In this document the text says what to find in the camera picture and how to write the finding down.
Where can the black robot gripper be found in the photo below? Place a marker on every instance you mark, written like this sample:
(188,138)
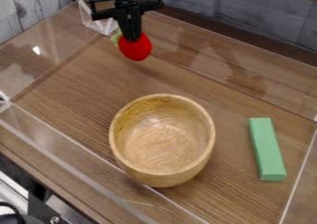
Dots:
(126,8)

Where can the red plush strawberry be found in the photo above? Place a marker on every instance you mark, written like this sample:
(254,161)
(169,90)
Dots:
(135,50)

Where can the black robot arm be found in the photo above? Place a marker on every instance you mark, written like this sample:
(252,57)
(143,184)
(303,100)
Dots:
(126,12)

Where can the wooden bowl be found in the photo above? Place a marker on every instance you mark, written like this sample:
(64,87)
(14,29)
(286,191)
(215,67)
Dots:
(163,137)

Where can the clear acrylic tray walls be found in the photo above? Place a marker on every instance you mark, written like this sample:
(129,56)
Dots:
(68,81)

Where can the green rectangular block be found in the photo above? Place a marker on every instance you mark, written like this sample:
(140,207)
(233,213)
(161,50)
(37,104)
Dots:
(268,154)

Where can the clear acrylic corner bracket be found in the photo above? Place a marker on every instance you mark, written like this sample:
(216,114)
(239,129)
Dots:
(105,26)

